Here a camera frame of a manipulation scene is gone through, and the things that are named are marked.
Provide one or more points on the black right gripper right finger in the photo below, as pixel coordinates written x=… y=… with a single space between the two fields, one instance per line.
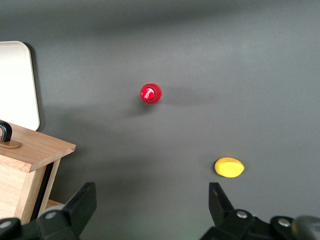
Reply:
x=225 y=220

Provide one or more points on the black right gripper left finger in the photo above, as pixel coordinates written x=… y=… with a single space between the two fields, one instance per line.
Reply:
x=75 y=212

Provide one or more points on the wooden drawer cabinet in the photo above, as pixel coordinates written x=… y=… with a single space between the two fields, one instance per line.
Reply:
x=37 y=152

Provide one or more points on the yellow lemon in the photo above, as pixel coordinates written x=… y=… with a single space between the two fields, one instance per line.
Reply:
x=228 y=168

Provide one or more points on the cream rectangular tray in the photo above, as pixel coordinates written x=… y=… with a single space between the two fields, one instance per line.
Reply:
x=15 y=87

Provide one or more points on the red cola bottle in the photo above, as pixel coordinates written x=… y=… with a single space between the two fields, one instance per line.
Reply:
x=150 y=93

